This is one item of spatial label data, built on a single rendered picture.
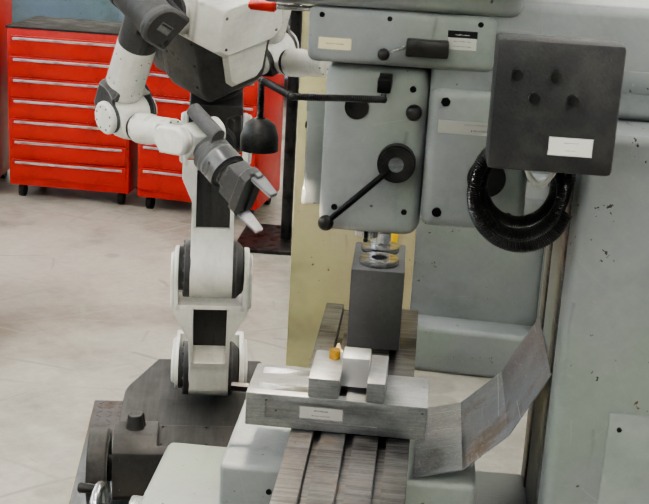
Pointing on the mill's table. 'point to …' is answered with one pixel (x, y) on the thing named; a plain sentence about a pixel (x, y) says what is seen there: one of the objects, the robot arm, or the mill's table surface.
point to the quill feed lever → (398, 165)
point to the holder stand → (376, 296)
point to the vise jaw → (325, 376)
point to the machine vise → (405, 404)
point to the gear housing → (459, 56)
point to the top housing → (429, 5)
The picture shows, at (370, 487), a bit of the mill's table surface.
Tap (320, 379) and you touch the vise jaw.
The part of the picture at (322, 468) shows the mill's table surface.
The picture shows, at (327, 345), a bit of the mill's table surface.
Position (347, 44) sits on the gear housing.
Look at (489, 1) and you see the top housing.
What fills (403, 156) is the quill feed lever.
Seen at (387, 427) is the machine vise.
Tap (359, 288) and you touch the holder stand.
